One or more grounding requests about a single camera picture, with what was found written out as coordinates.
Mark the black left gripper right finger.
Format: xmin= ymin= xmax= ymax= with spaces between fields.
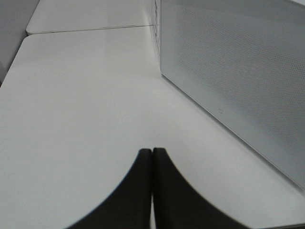
xmin=152 ymin=148 xmax=245 ymax=229

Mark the white microwave oven body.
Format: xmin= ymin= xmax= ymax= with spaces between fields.
xmin=150 ymin=0 xmax=161 ymax=50

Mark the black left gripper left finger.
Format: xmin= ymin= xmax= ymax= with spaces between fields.
xmin=69 ymin=149 xmax=153 ymax=229

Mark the white microwave door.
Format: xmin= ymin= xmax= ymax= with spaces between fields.
xmin=160 ymin=0 xmax=305 ymax=187

